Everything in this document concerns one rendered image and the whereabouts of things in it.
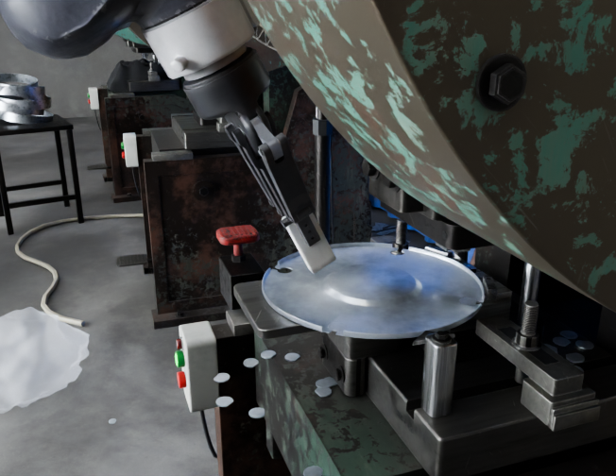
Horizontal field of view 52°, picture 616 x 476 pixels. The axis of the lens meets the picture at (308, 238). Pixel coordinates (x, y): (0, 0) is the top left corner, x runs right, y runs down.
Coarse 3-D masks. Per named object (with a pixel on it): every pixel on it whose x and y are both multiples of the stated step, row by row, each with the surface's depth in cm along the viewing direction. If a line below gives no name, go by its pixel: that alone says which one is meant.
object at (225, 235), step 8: (216, 232) 110; (224, 232) 109; (232, 232) 110; (240, 232) 109; (248, 232) 110; (256, 232) 109; (224, 240) 107; (232, 240) 108; (240, 240) 108; (248, 240) 109; (256, 240) 109; (240, 248) 111
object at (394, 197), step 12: (372, 168) 80; (372, 180) 83; (384, 180) 76; (372, 192) 83; (384, 192) 80; (396, 192) 76; (396, 204) 77; (408, 204) 76; (420, 204) 76; (432, 216) 75; (444, 216) 75
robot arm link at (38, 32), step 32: (0, 0) 50; (32, 0) 49; (64, 0) 49; (96, 0) 49; (128, 0) 50; (160, 0) 51; (192, 0) 51; (32, 32) 50; (64, 32) 50; (96, 32) 51
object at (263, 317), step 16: (240, 288) 83; (256, 288) 83; (240, 304) 81; (256, 304) 79; (256, 320) 75; (272, 320) 75; (288, 320) 75; (272, 336) 73; (336, 336) 83; (320, 352) 88; (336, 352) 84; (352, 352) 80; (368, 352) 81; (384, 352) 82; (336, 368) 83; (352, 368) 81; (352, 384) 82
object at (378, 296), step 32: (288, 256) 92; (352, 256) 93; (384, 256) 93; (416, 256) 93; (288, 288) 83; (320, 288) 83; (352, 288) 81; (384, 288) 81; (416, 288) 82; (448, 288) 83; (480, 288) 83; (320, 320) 74; (352, 320) 74; (384, 320) 74; (416, 320) 74; (448, 320) 74
